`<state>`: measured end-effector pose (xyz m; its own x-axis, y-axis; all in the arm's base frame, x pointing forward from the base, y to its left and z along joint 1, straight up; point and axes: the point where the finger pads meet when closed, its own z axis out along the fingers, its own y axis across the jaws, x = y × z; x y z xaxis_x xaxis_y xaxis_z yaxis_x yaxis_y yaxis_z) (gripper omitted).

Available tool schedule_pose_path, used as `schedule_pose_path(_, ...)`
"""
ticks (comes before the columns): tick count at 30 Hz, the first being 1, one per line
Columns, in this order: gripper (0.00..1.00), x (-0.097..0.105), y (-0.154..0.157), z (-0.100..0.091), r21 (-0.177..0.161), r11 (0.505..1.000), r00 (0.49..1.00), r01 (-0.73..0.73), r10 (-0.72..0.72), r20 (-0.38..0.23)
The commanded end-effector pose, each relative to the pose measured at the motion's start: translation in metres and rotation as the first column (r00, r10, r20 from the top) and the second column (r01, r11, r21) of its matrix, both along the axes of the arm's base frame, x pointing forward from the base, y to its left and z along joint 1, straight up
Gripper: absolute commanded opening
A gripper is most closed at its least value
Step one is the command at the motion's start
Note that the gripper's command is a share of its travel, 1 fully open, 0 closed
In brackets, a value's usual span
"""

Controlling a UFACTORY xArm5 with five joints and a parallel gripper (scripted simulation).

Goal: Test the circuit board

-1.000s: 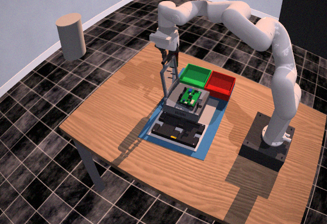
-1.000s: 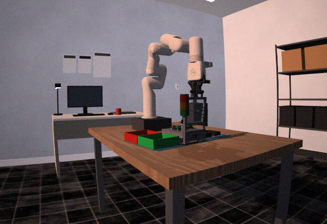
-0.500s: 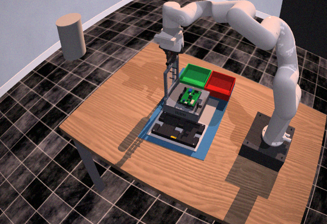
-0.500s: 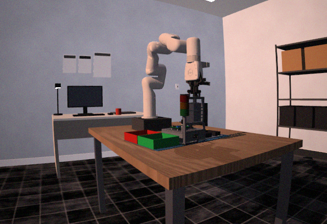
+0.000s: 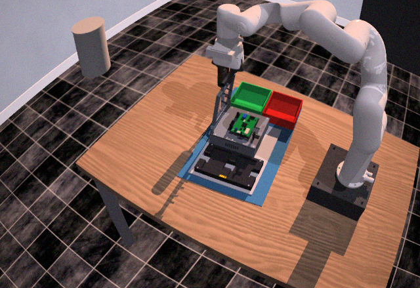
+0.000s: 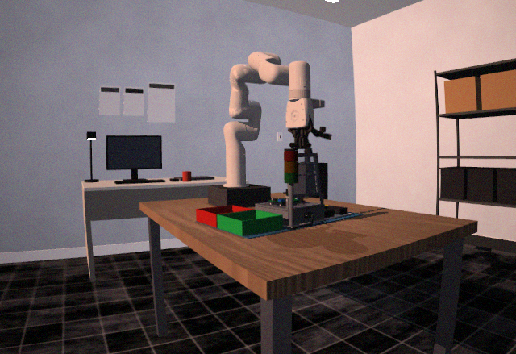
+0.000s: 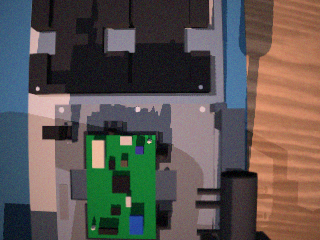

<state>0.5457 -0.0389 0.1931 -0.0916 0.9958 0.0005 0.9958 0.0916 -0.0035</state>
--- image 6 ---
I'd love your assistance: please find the red bin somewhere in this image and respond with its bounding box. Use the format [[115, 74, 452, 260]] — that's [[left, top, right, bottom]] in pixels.
[[196, 205, 253, 228]]

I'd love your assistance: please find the green bin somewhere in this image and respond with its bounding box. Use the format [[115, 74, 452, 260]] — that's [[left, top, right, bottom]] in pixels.
[[217, 210, 283, 236]]

